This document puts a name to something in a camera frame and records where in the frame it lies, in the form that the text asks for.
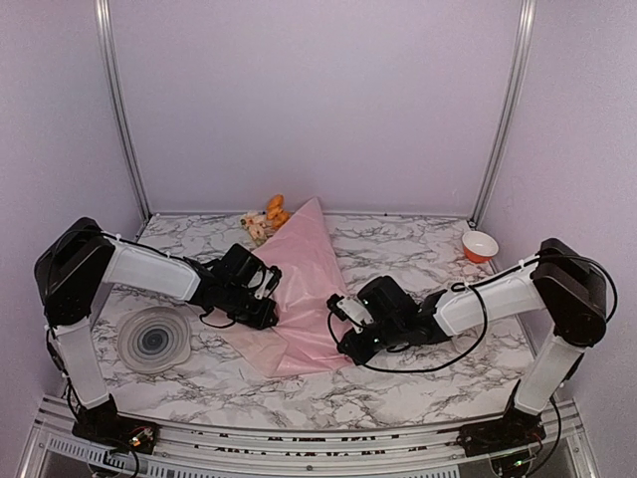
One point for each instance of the peach fake flower stem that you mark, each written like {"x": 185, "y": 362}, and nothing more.
{"x": 256, "y": 224}

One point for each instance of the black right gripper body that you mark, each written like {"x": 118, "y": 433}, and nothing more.
{"x": 389, "y": 335}

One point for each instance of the aluminium frame post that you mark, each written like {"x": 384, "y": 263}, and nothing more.
{"x": 513, "y": 92}
{"x": 113, "y": 82}

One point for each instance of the pink wrapping paper sheet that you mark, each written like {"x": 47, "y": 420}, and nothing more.
{"x": 300, "y": 342}

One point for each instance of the aluminium frame post left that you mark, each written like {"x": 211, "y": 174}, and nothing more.
{"x": 113, "y": 82}

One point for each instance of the orange bowl white inside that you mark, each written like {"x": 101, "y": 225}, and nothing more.
{"x": 479, "y": 247}

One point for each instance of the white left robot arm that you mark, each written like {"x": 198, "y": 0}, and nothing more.
{"x": 85, "y": 260}

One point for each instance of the orange fake flower stem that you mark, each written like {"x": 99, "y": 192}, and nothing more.
{"x": 276, "y": 214}

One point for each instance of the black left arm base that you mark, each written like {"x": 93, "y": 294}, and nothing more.
{"x": 105, "y": 425}

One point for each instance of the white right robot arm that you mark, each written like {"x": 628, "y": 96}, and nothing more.
{"x": 575, "y": 294}

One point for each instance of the aluminium front rail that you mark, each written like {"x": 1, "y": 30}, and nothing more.
{"x": 197, "y": 450}

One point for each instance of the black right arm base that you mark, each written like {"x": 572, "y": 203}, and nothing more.
{"x": 515, "y": 428}

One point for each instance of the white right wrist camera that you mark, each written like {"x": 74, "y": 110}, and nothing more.
{"x": 348, "y": 309}

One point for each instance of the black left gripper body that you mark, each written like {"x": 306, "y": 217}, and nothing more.
{"x": 242, "y": 312}

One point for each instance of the aluminium frame post right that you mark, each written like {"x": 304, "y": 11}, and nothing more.
{"x": 513, "y": 92}

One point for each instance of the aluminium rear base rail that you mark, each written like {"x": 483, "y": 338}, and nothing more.
{"x": 324, "y": 211}

